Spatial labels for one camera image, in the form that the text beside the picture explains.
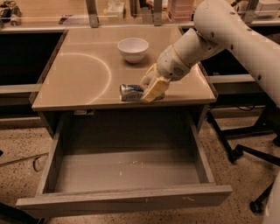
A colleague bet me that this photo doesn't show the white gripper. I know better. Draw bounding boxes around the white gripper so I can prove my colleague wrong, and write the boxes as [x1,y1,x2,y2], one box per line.
[140,45,191,102]

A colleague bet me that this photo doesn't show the redbull can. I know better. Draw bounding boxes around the redbull can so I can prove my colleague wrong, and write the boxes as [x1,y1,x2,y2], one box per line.
[119,83,165,102]

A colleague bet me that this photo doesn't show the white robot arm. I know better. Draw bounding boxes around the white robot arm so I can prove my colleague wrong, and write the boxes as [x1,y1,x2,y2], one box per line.
[141,0,280,130]

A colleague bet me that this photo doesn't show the grey drawer cabinet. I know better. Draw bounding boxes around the grey drawer cabinet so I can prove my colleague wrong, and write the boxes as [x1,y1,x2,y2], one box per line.
[32,26,216,134]

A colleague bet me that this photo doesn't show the open top drawer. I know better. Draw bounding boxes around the open top drawer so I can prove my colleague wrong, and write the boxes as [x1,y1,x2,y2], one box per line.
[17,111,232,218]

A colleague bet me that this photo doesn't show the white bowl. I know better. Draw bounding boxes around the white bowl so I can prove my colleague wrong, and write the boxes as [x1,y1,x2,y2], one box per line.
[117,38,149,64]

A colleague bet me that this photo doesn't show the pink stacked box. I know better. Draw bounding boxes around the pink stacked box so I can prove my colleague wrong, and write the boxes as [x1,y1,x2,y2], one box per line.
[167,0,194,22]

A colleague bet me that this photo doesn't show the black office chair base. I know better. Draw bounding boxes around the black office chair base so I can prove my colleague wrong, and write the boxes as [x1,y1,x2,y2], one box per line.
[206,110,280,214]

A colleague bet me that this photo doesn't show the metal shelf post middle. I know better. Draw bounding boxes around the metal shelf post middle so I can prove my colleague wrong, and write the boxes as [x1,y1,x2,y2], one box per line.
[153,0,163,26]

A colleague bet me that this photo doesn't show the metal shelf post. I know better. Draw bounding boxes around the metal shelf post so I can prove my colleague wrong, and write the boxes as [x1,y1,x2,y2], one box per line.
[153,0,163,26]
[242,0,259,24]
[86,0,99,28]

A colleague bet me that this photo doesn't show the metal shelf post left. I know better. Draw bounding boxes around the metal shelf post left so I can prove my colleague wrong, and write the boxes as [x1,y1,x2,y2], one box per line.
[86,0,99,28]

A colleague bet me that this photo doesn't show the metal shelf post right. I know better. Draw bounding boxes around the metal shelf post right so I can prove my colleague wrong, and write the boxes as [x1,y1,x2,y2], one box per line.
[242,0,259,24]

